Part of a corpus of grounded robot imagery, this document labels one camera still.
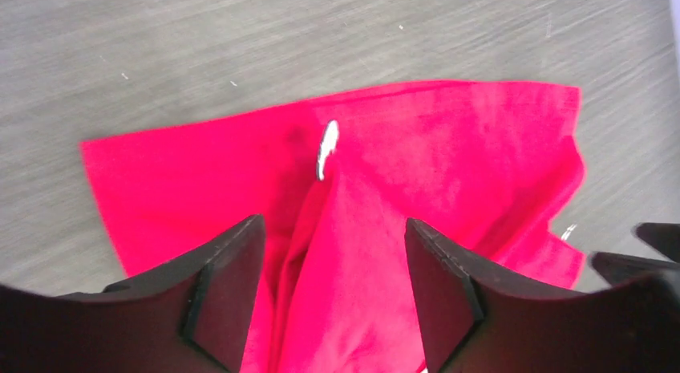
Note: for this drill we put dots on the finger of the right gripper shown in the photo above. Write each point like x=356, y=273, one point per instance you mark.
x=663, y=237
x=617, y=268

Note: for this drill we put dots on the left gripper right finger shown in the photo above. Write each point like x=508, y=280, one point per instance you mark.
x=477, y=316

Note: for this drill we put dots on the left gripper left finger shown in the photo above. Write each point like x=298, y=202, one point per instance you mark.
x=191, y=314

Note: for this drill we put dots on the red t-shirt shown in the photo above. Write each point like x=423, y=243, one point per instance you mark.
x=488, y=164

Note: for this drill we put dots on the round blue button brooch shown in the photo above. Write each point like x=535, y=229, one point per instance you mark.
x=326, y=147

